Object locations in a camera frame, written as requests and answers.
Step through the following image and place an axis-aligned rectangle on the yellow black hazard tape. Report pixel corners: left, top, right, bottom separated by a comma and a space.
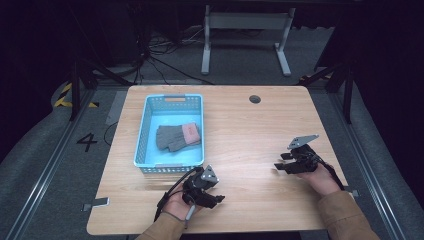
53, 82, 100, 109

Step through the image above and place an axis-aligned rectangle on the person's right hand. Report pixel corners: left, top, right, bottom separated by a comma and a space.
297, 163, 342, 197

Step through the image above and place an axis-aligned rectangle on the black metal stand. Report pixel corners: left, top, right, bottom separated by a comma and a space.
299, 58, 355, 125
67, 54, 135, 122

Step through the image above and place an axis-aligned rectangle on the bundle of black floor cables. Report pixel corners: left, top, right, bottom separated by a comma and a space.
131, 24, 215, 86

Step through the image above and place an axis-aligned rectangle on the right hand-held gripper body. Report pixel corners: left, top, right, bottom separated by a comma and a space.
287, 134, 322, 175

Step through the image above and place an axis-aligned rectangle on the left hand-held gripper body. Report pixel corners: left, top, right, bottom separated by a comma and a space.
181, 164, 221, 210

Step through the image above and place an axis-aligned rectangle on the grey metal desk frame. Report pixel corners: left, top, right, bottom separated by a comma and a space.
200, 4, 297, 77

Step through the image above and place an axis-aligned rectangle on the grey pink fingerless glove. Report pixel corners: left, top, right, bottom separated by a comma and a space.
167, 134, 202, 153
155, 122, 202, 150

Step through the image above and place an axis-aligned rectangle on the person's left hand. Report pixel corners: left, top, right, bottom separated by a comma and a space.
161, 183, 202, 222

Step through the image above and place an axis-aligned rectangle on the blue perforated plastic basket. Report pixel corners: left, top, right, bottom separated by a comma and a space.
133, 93, 205, 174

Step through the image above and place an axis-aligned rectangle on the thin black floor cable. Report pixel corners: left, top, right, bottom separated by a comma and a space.
103, 121, 119, 147

